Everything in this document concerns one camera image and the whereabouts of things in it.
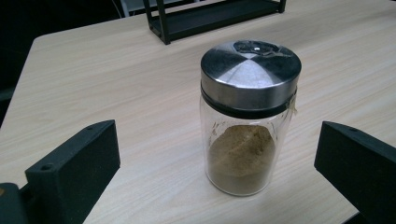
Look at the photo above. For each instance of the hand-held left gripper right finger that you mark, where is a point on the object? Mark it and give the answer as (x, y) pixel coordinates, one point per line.
(361, 168)

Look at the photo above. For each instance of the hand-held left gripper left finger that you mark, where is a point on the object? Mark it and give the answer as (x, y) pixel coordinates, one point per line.
(74, 174)

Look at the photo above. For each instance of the steel lid glass spice jar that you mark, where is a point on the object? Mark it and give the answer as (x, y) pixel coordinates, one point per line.
(246, 99)

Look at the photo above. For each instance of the black metal rack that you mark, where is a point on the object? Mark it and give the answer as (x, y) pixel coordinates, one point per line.
(199, 23)

